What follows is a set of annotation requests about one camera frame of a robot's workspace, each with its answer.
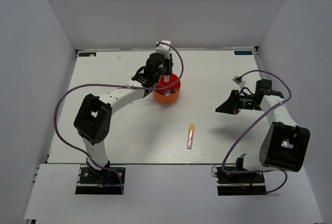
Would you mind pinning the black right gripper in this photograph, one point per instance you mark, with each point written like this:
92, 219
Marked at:
232, 106

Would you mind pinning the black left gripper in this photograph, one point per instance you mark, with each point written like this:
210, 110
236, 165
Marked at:
169, 64

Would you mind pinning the orange cap highlighter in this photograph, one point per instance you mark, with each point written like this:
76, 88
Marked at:
166, 78

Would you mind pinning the yellow cap highlighter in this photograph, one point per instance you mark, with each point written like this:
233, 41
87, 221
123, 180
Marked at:
191, 131

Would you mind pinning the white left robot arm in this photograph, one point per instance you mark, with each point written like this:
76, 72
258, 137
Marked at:
94, 116

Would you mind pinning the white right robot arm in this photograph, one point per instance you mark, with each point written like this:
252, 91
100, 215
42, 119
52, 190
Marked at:
285, 145

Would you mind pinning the orange round organizer container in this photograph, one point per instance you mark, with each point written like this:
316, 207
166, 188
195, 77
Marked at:
171, 93

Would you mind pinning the right corner label sticker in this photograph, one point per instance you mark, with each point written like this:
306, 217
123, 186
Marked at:
243, 52

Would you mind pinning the corner label sticker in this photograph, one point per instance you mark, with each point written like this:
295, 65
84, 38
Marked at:
243, 52
87, 54

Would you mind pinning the left corner label sticker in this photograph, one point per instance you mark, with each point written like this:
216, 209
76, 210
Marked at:
87, 54

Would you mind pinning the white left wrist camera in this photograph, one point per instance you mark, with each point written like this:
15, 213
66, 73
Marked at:
163, 48

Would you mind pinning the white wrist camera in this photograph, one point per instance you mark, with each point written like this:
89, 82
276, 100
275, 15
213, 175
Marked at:
163, 48
239, 81

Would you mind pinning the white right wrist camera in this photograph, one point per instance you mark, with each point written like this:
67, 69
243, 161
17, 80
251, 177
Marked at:
239, 81

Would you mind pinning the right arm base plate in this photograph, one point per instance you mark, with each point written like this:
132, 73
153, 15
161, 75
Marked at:
238, 184

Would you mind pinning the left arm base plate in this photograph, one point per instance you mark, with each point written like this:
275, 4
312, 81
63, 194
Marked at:
101, 182

